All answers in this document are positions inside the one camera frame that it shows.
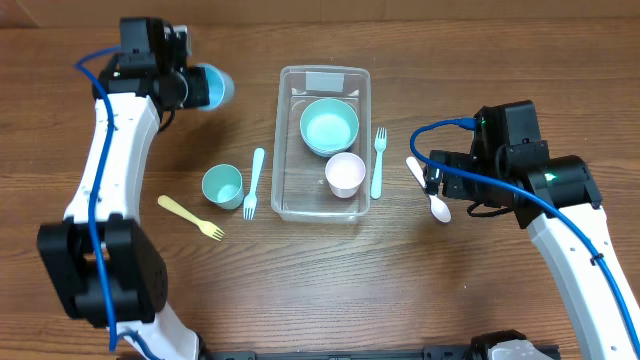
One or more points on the green plastic bowl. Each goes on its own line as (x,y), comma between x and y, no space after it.
(329,126)

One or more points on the clear plastic container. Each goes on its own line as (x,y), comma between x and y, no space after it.
(300,190)

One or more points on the blue plastic cup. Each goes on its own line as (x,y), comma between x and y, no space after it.
(220,85)

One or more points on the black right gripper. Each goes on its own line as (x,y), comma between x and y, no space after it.
(450,182)

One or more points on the pink plastic cup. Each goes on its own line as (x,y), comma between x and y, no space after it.
(345,172)

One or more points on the green plastic cup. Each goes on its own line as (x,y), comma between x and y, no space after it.
(223,186)

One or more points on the pink plastic spoon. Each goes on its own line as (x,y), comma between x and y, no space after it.
(438,208)

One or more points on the light blue plastic fork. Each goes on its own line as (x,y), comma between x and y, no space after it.
(250,201)

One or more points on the green plastic fork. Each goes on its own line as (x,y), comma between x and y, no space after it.
(380,144)

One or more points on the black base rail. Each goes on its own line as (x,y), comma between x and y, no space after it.
(505,344)

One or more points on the yellow plastic fork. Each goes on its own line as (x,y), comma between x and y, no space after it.
(206,227)

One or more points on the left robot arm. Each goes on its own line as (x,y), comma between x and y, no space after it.
(103,267)

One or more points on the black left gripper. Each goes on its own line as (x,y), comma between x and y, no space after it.
(198,78)

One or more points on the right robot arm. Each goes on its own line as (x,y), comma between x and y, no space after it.
(508,169)

